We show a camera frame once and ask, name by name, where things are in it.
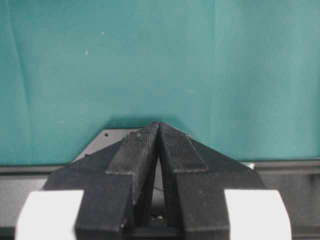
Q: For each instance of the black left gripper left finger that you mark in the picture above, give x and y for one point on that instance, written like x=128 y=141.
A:
x=118 y=183

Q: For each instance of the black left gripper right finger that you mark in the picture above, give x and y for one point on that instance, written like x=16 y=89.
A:
x=194 y=179

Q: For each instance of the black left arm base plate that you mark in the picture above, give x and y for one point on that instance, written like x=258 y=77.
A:
x=105 y=138

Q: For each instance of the black aluminium frame rail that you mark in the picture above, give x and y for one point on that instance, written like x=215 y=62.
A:
x=297 y=182

